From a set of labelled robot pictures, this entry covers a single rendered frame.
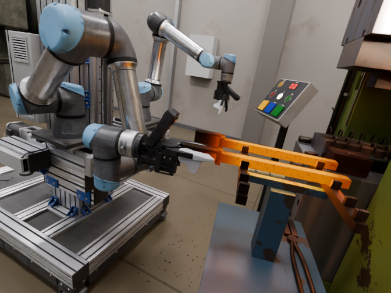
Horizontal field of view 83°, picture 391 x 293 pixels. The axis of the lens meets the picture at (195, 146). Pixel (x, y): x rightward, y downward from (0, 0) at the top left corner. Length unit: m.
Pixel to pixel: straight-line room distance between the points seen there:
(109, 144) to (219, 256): 0.42
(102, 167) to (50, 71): 0.35
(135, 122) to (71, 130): 0.43
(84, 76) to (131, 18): 3.99
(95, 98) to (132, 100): 0.58
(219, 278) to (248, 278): 0.07
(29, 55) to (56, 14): 0.80
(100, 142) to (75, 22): 0.30
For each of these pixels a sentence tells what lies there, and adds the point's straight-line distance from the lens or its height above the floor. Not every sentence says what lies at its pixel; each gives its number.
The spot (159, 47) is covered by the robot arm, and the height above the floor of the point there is 1.27.
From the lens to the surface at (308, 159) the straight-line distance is 0.71.
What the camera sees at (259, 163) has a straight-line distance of 0.56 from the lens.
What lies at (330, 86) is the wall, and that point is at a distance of 3.96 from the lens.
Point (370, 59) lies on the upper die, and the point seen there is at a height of 1.30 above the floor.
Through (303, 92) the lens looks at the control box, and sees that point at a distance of 1.45.
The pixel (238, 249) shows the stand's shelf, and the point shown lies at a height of 0.72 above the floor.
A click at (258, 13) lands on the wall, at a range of 4.15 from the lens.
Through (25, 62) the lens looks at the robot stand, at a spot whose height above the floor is 1.09.
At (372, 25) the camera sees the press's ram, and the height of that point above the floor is 1.39.
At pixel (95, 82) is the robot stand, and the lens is 1.29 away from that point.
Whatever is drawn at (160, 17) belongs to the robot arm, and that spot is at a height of 1.42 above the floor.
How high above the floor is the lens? 1.19
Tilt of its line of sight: 19 degrees down
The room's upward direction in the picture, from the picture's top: 9 degrees clockwise
